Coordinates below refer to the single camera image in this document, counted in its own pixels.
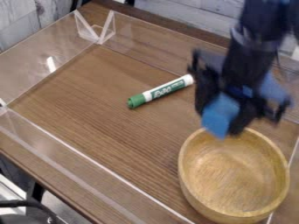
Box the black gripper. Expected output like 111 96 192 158
188 49 292 136

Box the blue rectangular block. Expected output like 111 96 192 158
202 94 240 139

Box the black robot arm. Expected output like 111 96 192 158
189 0 299 138

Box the brown wooden bowl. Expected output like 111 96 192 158
178 129 290 224

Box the green Expo marker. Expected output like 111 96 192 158
127 74 194 109

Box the black table leg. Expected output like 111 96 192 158
33 182 46 202

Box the clear acrylic corner bracket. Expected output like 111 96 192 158
74 10 117 45

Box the black cable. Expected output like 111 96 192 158
0 199 58 224

